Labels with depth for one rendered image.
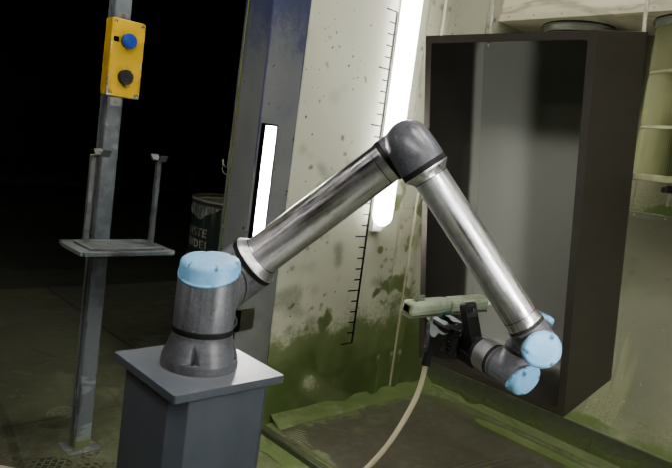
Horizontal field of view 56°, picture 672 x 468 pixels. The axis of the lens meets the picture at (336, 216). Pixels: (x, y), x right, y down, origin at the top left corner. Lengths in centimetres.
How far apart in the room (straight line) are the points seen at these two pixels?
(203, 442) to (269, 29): 150
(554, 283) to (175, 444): 153
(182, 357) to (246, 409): 20
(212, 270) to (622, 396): 209
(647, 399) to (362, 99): 176
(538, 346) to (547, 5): 220
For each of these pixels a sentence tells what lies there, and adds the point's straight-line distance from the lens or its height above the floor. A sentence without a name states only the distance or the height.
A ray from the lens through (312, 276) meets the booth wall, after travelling 272.
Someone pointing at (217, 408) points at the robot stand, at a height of 58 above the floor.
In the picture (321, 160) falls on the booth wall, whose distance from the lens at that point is 264.
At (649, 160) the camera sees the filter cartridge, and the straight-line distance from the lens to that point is 314.
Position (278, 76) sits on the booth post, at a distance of 248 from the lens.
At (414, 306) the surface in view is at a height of 80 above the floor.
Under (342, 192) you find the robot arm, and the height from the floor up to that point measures 111.
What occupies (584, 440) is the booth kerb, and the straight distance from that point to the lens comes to 312.
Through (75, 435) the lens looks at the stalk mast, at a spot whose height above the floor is 6.
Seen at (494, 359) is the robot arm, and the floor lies 73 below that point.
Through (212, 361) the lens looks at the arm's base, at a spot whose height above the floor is 68.
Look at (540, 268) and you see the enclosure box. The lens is 254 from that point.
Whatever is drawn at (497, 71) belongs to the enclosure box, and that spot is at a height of 158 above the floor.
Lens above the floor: 121
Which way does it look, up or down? 6 degrees down
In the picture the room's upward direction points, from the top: 8 degrees clockwise
